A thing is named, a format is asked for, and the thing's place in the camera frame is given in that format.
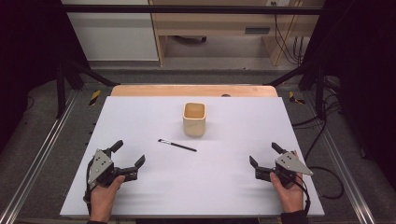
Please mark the yellow black tape strip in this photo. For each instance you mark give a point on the yellow black tape strip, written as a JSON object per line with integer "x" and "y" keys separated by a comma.
{"x": 94, "y": 97}
{"x": 292, "y": 97}

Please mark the white board sheet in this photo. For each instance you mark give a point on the white board sheet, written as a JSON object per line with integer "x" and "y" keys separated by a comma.
{"x": 218, "y": 186}

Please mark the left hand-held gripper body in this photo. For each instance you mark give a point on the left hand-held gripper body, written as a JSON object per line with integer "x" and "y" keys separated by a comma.
{"x": 99, "y": 165}

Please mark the person's right hand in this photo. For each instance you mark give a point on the person's right hand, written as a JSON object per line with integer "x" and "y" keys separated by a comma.
{"x": 291, "y": 196}

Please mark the cream square cup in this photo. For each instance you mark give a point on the cream square cup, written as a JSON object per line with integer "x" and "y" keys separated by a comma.
{"x": 194, "y": 119}

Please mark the white cabinet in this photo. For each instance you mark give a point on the white cabinet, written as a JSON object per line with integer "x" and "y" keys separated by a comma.
{"x": 115, "y": 37}

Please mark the dark curtain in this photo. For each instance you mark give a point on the dark curtain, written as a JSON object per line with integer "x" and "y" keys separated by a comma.
{"x": 28, "y": 62}
{"x": 367, "y": 77}

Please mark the black horizontal frame bar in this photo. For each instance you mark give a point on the black horizontal frame bar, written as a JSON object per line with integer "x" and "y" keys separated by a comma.
{"x": 186, "y": 9}

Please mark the aluminium floor rail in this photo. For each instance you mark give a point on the aluminium floor rail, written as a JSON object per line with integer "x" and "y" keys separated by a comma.
{"x": 342, "y": 155}
{"x": 40, "y": 155}

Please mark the wooden desk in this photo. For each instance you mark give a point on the wooden desk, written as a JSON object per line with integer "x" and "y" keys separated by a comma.
{"x": 218, "y": 21}

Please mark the black metal frame stand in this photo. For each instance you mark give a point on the black metal frame stand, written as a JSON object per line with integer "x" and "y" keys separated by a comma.
{"x": 319, "y": 93}
{"x": 61, "y": 93}

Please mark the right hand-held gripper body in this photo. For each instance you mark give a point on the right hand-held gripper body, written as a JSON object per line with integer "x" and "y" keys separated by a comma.
{"x": 291, "y": 165}

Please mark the wooden table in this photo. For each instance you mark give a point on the wooden table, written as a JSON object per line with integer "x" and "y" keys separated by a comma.
{"x": 174, "y": 90}

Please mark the person's left hand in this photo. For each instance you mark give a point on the person's left hand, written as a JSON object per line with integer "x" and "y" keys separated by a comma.
{"x": 104, "y": 199}

